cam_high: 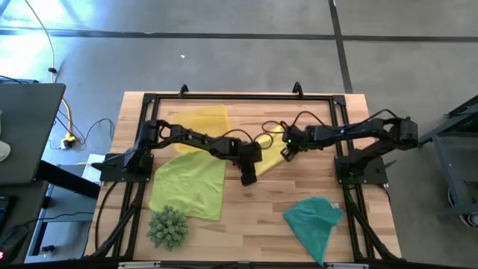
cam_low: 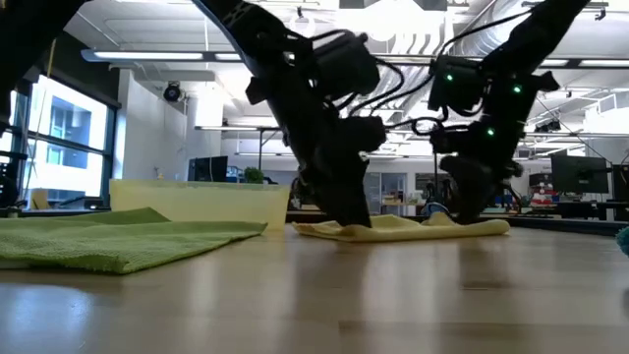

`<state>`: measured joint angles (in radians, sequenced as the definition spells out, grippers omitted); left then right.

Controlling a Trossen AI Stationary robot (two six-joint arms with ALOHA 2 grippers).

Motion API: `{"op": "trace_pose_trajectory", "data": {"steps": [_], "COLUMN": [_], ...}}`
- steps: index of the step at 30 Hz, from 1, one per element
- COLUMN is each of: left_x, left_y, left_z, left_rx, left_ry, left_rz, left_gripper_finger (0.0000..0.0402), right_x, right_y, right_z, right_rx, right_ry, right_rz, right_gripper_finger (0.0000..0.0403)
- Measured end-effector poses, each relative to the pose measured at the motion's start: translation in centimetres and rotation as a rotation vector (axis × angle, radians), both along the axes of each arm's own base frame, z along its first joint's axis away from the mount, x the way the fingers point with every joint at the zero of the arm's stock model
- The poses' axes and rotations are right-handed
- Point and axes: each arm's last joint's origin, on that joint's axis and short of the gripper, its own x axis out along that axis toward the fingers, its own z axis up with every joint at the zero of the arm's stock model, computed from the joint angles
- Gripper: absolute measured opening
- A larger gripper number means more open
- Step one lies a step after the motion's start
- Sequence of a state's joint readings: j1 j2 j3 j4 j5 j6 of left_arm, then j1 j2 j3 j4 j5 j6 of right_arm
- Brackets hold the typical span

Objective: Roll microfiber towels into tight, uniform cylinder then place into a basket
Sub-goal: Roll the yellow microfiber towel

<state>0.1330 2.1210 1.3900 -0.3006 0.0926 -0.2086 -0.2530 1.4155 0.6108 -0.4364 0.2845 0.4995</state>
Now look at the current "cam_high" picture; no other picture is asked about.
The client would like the black desk support beam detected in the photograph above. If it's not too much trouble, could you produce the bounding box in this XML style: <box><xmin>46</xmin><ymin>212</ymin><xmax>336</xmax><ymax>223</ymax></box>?
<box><xmin>35</xmin><ymin>160</ymin><xmax>102</xmax><ymax>199</ymax></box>

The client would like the yellow translucent plastic basket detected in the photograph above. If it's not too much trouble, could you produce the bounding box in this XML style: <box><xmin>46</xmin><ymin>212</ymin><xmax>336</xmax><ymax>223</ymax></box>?
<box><xmin>170</xmin><ymin>104</ymin><xmax>232</xmax><ymax>155</ymax></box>

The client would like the yellow microfiber towel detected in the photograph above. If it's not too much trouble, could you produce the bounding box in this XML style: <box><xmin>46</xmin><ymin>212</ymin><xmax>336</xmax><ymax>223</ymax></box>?
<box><xmin>255</xmin><ymin>125</ymin><xmax>288</xmax><ymax>177</ymax></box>

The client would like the silver metal bracket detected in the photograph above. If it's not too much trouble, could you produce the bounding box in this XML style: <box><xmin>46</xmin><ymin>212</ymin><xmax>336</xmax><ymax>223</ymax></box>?
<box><xmin>326</xmin><ymin>262</ymin><xmax>369</xmax><ymax>269</ymax></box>
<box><xmin>118</xmin><ymin>261</ymin><xmax>161</xmax><ymax>269</ymax></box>

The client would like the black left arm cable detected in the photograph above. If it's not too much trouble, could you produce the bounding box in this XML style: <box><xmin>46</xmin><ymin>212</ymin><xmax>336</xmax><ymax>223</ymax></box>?
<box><xmin>220</xmin><ymin>129</ymin><xmax>270</xmax><ymax>150</ymax></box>

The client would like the grey lower shelf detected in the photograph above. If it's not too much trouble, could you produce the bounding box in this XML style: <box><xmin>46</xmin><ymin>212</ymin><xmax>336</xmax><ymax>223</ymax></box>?
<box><xmin>24</xmin><ymin>185</ymin><xmax>99</xmax><ymax>262</ymax></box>

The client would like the dark grey desk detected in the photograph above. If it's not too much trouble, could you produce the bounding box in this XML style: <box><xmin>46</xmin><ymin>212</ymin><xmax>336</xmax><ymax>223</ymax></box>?
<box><xmin>0</xmin><ymin>82</ymin><xmax>67</xmax><ymax>186</ymax></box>

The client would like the green artificial plant ball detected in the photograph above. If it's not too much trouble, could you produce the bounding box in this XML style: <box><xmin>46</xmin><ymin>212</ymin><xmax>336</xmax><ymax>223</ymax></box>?
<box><xmin>146</xmin><ymin>205</ymin><xmax>190</xmax><ymax>252</ymax></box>

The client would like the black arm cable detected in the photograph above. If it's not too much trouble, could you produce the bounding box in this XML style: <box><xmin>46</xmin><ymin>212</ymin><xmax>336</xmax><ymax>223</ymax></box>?
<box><xmin>261</xmin><ymin>110</ymin><xmax>337</xmax><ymax>135</ymax></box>
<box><xmin>220</xmin><ymin>129</ymin><xmax>270</xmax><ymax>150</ymax></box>

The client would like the blue grey metal cart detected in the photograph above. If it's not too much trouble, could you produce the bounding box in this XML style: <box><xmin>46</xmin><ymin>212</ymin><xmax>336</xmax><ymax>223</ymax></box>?
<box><xmin>418</xmin><ymin>95</ymin><xmax>478</xmax><ymax>227</ymax></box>

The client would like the yellow floor cable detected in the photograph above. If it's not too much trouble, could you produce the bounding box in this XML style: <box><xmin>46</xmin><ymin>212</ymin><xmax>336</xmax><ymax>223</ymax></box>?
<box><xmin>24</xmin><ymin>0</ymin><xmax>75</xmax><ymax>145</ymax></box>

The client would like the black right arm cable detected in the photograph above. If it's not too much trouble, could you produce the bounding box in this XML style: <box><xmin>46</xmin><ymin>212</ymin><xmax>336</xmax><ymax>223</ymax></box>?
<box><xmin>261</xmin><ymin>110</ymin><xmax>337</xmax><ymax>135</ymax></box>

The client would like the black aluminium table frame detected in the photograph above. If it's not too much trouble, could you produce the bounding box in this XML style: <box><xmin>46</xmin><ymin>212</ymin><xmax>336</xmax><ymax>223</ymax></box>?
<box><xmin>84</xmin><ymin>81</ymin><xmax>403</xmax><ymax>265</ymax></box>

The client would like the green microfiber towel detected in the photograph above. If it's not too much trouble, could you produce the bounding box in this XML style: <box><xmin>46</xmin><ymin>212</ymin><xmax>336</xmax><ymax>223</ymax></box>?
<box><xmin>148</xmin><ymin>150</ymin><xmax>228</xmax><ymax>221</ymax></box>

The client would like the teal microfiber towel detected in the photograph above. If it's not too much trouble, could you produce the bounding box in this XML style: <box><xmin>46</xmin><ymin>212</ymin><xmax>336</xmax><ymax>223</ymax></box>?
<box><xmin>282</xmin><ymin>196</ymin><xmax>345</xmax><ymax>267</ymax></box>

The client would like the black floor cable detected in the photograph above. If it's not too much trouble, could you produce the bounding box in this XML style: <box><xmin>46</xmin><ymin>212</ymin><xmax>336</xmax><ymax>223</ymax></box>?
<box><xmin>55</xmin><ymin>117</ymin><xmax>116</xmax><ymax>150</ymax></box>

